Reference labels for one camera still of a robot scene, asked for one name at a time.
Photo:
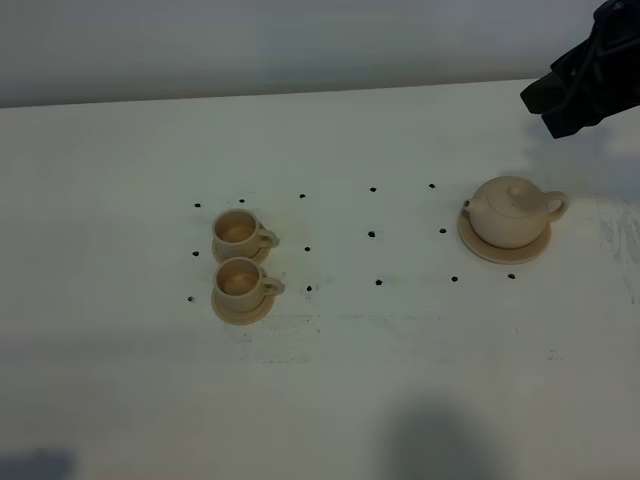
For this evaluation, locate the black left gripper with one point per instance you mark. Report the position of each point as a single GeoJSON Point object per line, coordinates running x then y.
{"type": "Point", "coordinates": [596, 79]}

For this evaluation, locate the beige ceramic teapot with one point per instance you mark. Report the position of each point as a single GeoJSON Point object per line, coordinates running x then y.
{"type": "Point", "coordinates": [511, 212]}

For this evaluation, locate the beige round teapot saucer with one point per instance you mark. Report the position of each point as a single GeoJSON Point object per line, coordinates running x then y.
{"type": "Point", "coordinates": [498, 255]}

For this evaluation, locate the beige far cup saucer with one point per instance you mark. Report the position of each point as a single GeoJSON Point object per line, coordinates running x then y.
{"type": "Point", "coordinates": [260, 254]}

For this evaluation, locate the beige cup saucer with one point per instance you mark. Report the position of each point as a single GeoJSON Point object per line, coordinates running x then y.
{"type": "Point", "coordinates": [260, 254]}
{"type": "Point", "coordinates": [227, 315]}

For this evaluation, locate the beige far teacup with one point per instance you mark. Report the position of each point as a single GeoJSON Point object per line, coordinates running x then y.
{"type": "Point", "coordinates": [239, 233]}

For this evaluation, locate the beige teacup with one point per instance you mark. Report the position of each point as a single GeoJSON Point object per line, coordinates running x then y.
{"type": "Point", "coordinates": [239, 233]}
{"type": "Point", "coordinates": [241, 284]}

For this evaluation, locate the beige near teacup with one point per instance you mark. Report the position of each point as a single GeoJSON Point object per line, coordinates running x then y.
{"type": "Point", "coordinates": [241, 284]}

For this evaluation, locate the beige near cup saucer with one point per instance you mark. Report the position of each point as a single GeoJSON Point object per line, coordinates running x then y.
{"type": "Point", "coordinates": [227, 315]}

